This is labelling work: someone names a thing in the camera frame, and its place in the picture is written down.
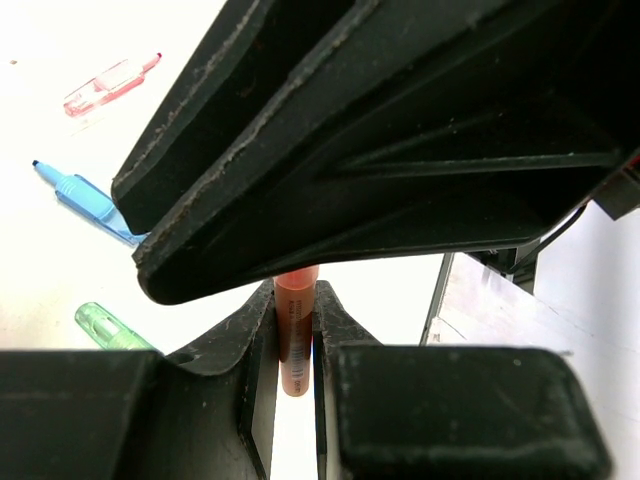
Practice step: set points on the blue translucent highlighter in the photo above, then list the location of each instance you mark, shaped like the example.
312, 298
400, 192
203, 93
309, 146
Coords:
87, 200

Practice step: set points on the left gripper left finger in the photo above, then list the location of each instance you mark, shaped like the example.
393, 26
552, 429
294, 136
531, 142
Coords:
205, 411

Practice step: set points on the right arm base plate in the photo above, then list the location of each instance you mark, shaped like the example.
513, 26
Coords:
473, 304

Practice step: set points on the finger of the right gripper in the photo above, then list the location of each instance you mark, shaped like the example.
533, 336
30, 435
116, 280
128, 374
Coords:
470, 126
256, 59

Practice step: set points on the orange slim highlighter pen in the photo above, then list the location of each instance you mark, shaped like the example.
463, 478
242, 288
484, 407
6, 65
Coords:
294, 295

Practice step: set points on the green translucent highlighter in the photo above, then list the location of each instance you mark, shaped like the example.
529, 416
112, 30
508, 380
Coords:
106, 330

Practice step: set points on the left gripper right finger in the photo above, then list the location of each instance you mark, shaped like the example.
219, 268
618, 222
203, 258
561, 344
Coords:
445, 412

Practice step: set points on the pink translucent highlighter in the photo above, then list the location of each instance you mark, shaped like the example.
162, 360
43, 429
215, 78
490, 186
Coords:
109, 85

